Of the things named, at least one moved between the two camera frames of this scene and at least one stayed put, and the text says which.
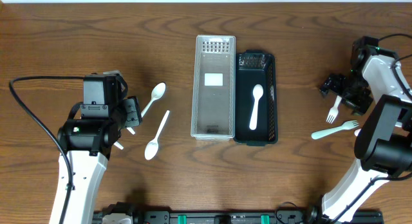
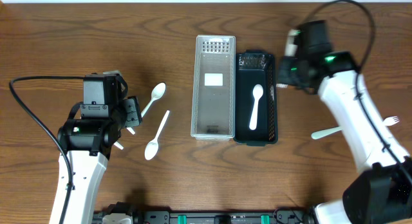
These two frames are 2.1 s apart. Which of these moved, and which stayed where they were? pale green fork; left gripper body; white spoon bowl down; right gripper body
Moved: right gripper body
Stayed: pale green fork; white spoon bowl down; left gripper body
